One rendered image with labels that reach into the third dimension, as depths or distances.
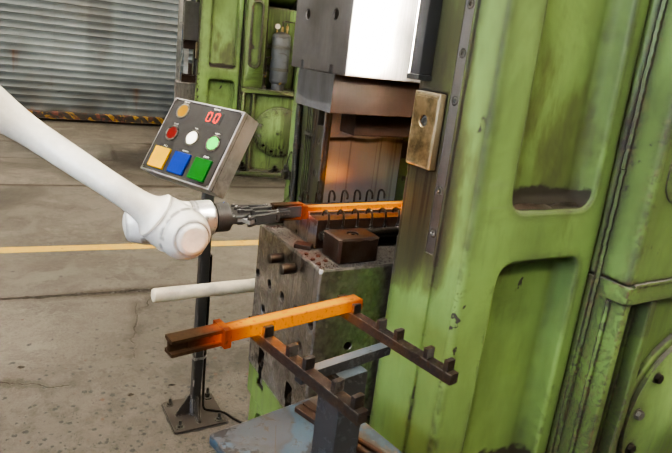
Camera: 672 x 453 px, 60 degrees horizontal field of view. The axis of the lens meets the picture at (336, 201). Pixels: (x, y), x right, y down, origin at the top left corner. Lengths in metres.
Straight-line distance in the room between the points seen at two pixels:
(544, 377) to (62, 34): 8.42
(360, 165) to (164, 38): 7.71
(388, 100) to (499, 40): 0.41
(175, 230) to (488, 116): 0.67
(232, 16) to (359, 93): 4.95
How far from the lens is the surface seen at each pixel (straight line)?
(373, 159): 1.86
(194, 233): 1.20
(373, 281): 1.47
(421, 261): 1.38
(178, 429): 2.36
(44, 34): 9.30
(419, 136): 1.34
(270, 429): 1.26
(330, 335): 1.47
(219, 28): 6.35
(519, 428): 1.77
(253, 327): 1.05
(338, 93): 1.45
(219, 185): 1.87
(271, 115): 6.34
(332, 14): 1.48
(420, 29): 1.35
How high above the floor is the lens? 1.42
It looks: 14 degrees down
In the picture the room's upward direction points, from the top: 7 degrees clockwise
